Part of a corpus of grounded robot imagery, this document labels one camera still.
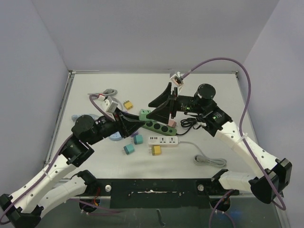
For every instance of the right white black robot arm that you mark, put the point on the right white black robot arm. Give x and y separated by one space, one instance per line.
270 174

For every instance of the yellow plug adapter lower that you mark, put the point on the yellow plug adapter lower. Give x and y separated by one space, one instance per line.
155 150

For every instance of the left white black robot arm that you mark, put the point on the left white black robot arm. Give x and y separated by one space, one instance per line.
27 206

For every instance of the round blue power strip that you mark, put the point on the round blue power strip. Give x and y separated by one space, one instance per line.
115 137

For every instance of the teal plug adapter upper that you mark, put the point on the teal plug adapter upper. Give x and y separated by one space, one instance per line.
138 139

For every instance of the aluminium rail frame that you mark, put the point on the aluminium rail frame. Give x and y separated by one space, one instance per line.
249 167

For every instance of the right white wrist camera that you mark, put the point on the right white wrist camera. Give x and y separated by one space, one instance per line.
177 79

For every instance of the white power strip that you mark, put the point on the white power strip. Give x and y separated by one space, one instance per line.
163 141

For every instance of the green plug adapter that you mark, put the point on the green plug adapter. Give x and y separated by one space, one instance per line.
143 114

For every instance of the teal plug adapter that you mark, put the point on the teal plug adapter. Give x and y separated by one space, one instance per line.
128 149
138 139

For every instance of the yellow plug adapter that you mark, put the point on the yellow plug adapter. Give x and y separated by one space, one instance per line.
128 105
155 150

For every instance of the yellow plug adapter upper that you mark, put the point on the yellow plug adapter upper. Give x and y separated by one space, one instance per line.
128 105

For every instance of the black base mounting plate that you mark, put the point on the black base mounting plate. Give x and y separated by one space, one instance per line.
156 193

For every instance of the teal plug adapter lower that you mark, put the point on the teal plug adapter lower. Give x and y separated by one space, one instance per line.
128 149

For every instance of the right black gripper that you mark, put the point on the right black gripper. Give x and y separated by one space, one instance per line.
161 113

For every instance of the pink plug adapter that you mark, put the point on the pink plug adapter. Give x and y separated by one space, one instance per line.
172 123

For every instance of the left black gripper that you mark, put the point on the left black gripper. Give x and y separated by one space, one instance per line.
127 127

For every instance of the green power strip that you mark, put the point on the green power strip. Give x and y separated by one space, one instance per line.
159 128

